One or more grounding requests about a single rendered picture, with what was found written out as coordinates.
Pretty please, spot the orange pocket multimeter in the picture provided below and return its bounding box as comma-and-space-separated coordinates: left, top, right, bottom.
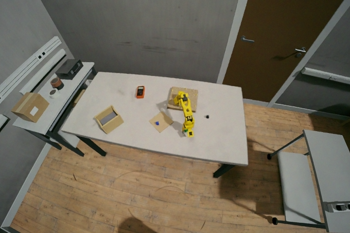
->
136, 86, 145, 99

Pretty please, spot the tan open wooden crate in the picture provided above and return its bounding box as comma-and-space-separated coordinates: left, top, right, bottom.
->
95, 108, 124, 134

